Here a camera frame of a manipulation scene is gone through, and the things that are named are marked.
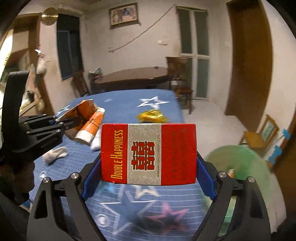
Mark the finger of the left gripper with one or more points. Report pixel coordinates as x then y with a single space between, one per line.
69 129
65 122

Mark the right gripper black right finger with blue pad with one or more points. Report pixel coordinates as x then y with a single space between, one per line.
237 211

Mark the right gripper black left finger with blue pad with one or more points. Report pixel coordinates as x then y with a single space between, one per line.
61 191

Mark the orange paper bag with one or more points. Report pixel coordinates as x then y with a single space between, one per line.
91 117

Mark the red cigarette box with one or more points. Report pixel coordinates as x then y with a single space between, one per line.
157 154

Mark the green plastic trash bag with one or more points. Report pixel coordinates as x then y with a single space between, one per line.
241 162

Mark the white crumpled tissue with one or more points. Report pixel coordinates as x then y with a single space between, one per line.
54 154

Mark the white face mask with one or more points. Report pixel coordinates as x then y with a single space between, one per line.
96 143

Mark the dark wooden chair left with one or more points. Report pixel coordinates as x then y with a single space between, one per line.
79 83

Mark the dark wooden chair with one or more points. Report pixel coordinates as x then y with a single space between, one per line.
79 83
177 72

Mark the dark round wooden table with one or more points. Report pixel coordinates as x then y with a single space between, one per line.
136 78

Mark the small wooden chair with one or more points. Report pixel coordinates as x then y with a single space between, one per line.
261 140

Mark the yellow crumpled plastic wrapper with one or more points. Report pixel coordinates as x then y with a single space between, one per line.
152 116

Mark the dark blue window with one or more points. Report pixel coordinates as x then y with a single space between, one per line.
68 45

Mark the brown wooden door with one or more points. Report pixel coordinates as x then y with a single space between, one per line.
252 63

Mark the white glass double door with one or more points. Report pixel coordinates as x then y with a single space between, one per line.
194 37

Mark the round gold wall clock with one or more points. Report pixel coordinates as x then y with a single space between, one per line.
49 16

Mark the framed wall picture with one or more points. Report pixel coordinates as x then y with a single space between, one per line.
124 15

